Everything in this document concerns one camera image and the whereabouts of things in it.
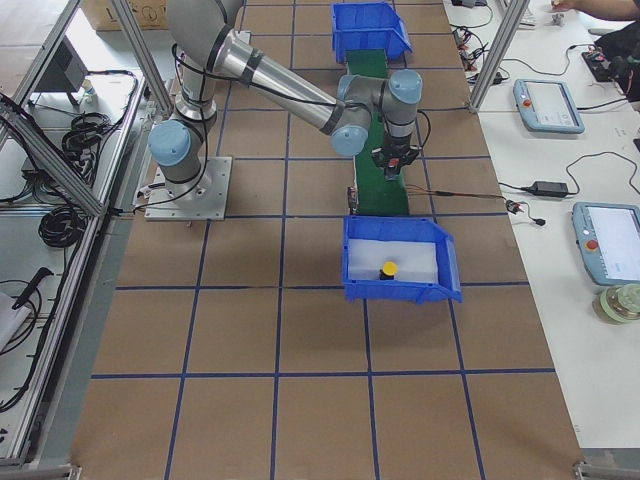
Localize teach pendant near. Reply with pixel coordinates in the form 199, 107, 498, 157
572, 202, 639, 286

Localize white foam pad right bin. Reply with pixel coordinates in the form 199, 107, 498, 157
347, 239, 438, 283

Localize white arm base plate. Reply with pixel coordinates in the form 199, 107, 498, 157
144, 156, 233, 221

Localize red and black wires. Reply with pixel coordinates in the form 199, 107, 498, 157
405, 184, 509, 202

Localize black power adapter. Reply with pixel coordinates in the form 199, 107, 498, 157
522, 181, 570, 198

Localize yellow push button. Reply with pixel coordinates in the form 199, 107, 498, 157
379, 261, 398, 280

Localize blue plastic bin left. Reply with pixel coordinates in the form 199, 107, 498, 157
330, 2, 413, 64

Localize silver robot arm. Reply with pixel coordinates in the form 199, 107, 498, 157
166, 1, 423, 180

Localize green conveyor belt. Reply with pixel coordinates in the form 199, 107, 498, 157
345, 48, 412, 217

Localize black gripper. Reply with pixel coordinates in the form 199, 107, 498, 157
372, 133, 419, 180

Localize teach pendant far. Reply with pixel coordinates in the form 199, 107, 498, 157
513, 79, 585, 134

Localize blue plastic bin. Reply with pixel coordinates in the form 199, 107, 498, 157
342, 215, 463, 304
330, 2, 413, 64

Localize blue plastic bin right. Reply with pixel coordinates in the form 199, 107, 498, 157
342, 215, 463, 304

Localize teach pendant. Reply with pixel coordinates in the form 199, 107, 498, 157
572, 202, 639, 286
513, 79, 585, 134

